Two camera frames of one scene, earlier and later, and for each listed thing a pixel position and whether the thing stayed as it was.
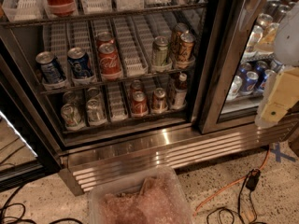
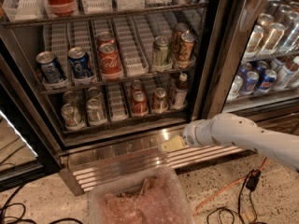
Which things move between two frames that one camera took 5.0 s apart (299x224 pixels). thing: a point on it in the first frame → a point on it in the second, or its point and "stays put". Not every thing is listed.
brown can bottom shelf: [159, 100] stays put
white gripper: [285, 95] → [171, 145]
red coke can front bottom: [139, 106] stays put
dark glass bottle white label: [180, 92] stays put
